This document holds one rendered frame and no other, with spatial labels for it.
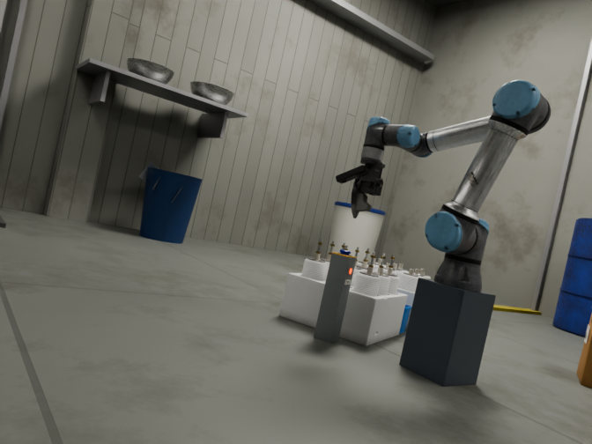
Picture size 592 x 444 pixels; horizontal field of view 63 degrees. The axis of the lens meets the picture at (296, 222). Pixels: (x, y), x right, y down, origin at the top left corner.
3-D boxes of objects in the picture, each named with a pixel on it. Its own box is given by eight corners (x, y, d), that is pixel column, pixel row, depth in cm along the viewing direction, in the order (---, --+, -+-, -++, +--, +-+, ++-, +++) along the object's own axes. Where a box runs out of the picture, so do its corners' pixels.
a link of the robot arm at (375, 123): (385, 115, 167) (365, 115, 172) (378, 146, 167) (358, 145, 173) (396, 122, 173) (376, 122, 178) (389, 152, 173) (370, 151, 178)
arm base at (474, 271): (490, 293, 158) (496, 263, 158) (462, 290, 149) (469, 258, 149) (451, 282, 170) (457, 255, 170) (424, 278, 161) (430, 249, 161)
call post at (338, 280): (338, 341, 176) (357, 257, 176) (330, 344, 170) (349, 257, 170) (321, 335, 180) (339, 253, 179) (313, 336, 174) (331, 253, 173)
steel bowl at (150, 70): (160, 92, 403) (164, 77, 403) (177, 89, 374) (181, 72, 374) (117, 78, 381) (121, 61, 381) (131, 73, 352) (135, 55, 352)
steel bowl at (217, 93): (218, 113, 436) (221, 97, 436) (239, 110, 406) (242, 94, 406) (180, 99, 414) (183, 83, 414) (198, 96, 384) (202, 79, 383)
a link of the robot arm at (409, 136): (427, 130, 168) (400, 129, 175) (411, 122, 159) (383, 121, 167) (423, 152, 168) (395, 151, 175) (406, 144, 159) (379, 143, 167)
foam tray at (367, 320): (398, 335, 211) (408, 294, 211) (366, 346, 177) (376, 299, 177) (321, 309, 230) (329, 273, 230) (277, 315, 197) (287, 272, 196)
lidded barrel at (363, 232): (354, 268, 514) (366, 210, 513) (382, 277, 467) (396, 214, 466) (312, 260, 491) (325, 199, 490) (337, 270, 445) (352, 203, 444)
